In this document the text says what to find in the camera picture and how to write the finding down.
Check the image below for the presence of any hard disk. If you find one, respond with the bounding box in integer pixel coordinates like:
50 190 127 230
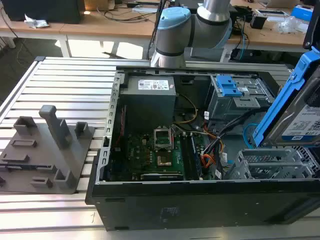
251 46 320 149

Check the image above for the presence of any empty blue disk carrier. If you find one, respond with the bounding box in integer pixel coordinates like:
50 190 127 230
215 74 244 98

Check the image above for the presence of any blue cardboard box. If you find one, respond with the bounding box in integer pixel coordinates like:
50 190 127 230
291 4 315 22

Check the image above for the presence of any clear plastic bag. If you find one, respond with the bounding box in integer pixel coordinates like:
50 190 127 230
278 15 309 34

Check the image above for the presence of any flat white box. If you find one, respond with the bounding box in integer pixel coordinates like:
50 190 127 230
254 8 294 23

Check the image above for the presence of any small black box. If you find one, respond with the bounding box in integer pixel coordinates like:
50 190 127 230
250 13 268 30

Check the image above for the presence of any metal drive cage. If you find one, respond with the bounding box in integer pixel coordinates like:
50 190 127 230
206 74 276 121

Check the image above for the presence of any RAM stick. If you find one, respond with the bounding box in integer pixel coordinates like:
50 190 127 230
190 134 203 180

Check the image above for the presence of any metal socket cover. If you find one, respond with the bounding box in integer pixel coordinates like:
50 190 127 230
153 127 174 151

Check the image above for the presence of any grey power supply unit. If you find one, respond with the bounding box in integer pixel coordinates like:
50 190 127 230
119 76 177 127

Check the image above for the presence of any CPU socket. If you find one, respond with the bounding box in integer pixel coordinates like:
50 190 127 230
156 151 174 169

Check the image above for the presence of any black graphics card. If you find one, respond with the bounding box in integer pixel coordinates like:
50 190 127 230
139 172 186 182

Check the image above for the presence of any black open PC case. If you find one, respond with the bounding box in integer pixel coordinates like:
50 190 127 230
84 65 320 232

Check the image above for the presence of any wooden desk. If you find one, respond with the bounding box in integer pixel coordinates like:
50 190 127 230
0 0 320 54

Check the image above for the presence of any green motherboard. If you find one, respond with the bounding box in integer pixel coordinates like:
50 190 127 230
109 132 213 181

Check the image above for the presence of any large black box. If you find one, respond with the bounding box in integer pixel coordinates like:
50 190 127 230
1 0 85 25

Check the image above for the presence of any crumpled white paper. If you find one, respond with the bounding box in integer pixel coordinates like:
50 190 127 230
23 13 50 29

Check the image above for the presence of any grey parts rack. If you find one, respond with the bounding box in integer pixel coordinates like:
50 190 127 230
0 104 96 195

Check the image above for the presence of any hanging blue cable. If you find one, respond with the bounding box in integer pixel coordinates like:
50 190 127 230
238 31 248 61

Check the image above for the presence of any black wire bundle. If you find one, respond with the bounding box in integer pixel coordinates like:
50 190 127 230
216 108 268 141

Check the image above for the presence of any blue disk wire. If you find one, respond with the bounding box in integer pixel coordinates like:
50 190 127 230
243 122 261 149

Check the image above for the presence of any yellow black wire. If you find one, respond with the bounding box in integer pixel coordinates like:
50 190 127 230
174 93 199 125

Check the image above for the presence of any orange yellow wire bundle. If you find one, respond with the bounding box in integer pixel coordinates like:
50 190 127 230
201 138 225 169

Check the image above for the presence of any red wire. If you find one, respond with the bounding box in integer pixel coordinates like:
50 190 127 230
119 104 127 146

